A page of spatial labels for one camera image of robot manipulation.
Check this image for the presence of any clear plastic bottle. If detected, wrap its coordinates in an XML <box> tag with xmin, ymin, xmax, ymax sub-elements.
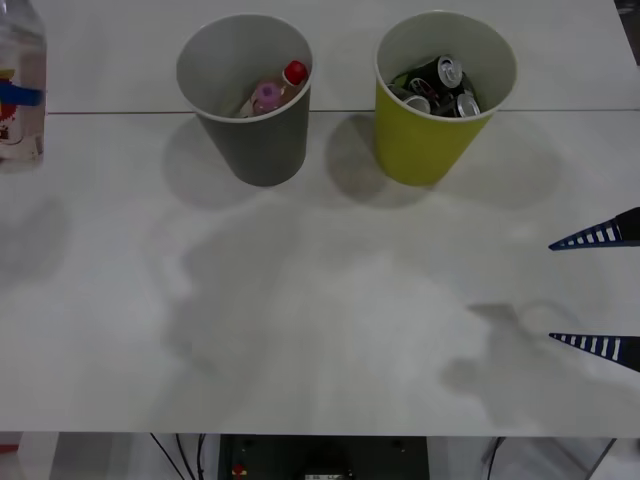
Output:
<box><xmin>0</xmin><ymin>0</ymin><xmax>48</xmax><ymax>174</ymax></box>

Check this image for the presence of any silver-topped drink can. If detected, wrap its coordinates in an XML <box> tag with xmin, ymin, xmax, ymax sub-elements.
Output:
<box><xmin>401</xmin><ymin>92</ymin><xmax>433</xmax><ymax>114</ymax></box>
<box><xmin>452</xmin><ymin>92</ymin><xmax>483</xmax><ymax>119</ymax></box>

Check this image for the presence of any pink-capped plastic bottle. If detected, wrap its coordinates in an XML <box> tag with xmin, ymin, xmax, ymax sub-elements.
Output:
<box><xmin>251</xmin><ymin>81</ymin><xmax>284</xmax><ymax>116</ymax></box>

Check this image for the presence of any yellow-green plastic bin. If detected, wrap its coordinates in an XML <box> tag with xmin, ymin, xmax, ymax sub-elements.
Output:
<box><xmin>374</xmin><ymin>10</ymin><xmax>518</xmax><ymax>189</ymax></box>

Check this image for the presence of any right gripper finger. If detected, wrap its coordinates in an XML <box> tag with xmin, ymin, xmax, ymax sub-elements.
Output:
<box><xmin>548</xmin><ymin>332</ymin><xmax>640</xmax><ymax>373</ymax></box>
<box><xmin>547</xmin><ymin>205</ymin><xmax>640</xmax><ymax>252</ymax></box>

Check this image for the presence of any grey plastic bin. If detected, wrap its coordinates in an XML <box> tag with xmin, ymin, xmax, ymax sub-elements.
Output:
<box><xmin>175</xmin><ymin>13</ymin><xmax>315</xmax><ymax>188</ymax></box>

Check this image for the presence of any black drink can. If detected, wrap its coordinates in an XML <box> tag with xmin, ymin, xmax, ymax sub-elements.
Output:
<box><xmin>410</xmin><ymin>54</ymin><xmax>467</xmax><ymax>92</ymax></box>

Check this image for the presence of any white table leg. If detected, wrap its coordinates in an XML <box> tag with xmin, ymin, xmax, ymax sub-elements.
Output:
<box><xmin>17</xmin><ymin>432</ymin><xmax>60</xmax><ymax>480</ymax></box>

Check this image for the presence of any dark red drink can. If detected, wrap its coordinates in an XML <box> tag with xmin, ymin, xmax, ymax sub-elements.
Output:
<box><xmin>407</xmin><ymin>74</ymin><xmax>444</xmax><ymax>101</ymax></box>

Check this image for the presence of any red-capped plastic bottle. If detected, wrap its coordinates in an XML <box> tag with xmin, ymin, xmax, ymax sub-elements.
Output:
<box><xmin>234</xmin><ymin>59</ymin><xmax>309</xmax><ymax>119</ymax></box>

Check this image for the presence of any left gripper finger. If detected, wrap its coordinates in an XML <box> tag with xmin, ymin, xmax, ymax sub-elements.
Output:
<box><xmin>0</xmin><ymin>81</ymin><xmax>42</xmax><ymax>108</ymax></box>

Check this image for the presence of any black robot torso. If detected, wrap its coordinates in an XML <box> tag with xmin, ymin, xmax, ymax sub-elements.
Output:
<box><xmin>218</xmin><ymin>434</ymin><xmax>430</xmax><ymax>480</ymax></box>

